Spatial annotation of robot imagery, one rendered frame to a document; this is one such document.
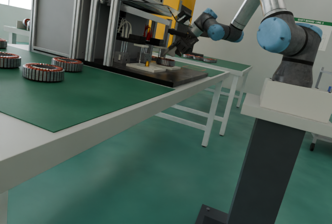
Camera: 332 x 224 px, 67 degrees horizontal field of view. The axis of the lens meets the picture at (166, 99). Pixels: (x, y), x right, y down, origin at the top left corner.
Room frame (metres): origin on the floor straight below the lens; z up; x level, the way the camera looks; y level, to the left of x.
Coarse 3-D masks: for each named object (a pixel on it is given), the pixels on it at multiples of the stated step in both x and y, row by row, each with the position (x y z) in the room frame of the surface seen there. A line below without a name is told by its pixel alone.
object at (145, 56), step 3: (138, 54) 1.49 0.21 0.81; (141, 54) 1.49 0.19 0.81; (144, 54) 1.48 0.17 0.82; (147, 54) 1.51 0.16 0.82; (150, 54) 1.55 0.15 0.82; (138, 57) 1.49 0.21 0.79; (141, 57) 1.49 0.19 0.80; (144, 57) 1.48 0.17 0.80; (147, 57) 1.52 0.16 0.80; (138, 60) 1.49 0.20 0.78; (141, 60) 1.49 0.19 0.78; (144, 60) 1.49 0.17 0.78; (147, 60) 1.52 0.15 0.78
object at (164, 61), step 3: (159, 57) 1.46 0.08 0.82; (162, 57) 1.51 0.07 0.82; (156, 60) 1.46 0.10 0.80; (159, 60) 1.43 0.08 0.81; (162, 60) 1.42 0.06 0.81; (165, 60) 1.42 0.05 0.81; (168, 60) 1.43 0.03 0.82; (171, 60) 1.44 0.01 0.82; (174, 60) 1.47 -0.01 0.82; (159, 63) 1.43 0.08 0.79; (162, 63) 1.42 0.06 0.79; (165, 63) 1.42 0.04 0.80; (168, 63) 1.42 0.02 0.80; (171, 63) 1.43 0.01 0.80; (174, 63) 1.46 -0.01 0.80; (171, 66) 1.45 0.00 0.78
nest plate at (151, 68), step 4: (128, 64) 1.20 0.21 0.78; (132, 64) 1.21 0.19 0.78; (136, 64) 1.24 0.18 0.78; (140, 64) 1.28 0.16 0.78; (144, 64) 1.31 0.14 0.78; (136, 68) 1.18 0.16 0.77; (140, 68) 1.18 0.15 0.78; (144, 68) 1.17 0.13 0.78; (148, 68) 1.18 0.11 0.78; (152, 68) 1.21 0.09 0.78; (156, 68) 1.24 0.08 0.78; (160, 68) 1.27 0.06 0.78; (152, 72) 1.15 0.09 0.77; (156, 72) 1.18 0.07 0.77
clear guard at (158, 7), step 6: (126, 0) 1.18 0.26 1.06; (132, 0) 1.16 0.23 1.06; (138, 6) 1.34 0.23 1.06; (144, 6) 1.29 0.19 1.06; (150, 6) 1.23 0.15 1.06; (156, 6) 1.19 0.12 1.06; (162, 6) 1.14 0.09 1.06; (168, 6) 1.11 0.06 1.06; (168, 12) 1.35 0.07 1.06; (174, 12) 1.14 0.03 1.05; (174, 18) 1.09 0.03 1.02; (180, 18) 1.18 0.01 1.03; (186, 24) 1.22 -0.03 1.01
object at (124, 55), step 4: (116, 52) 1.27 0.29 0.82; (120, 52) 1.26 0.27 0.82; (124, 52) 1.29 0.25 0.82; (116, 56) 1.26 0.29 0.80; (124, 56) 1.27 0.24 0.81; (128, 56) 1.31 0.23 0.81; (116, 60) 1.26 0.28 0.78; (120, 60) 1.26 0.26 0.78; (124, 60) 1.27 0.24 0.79; (128, 60) 1.31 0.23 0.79
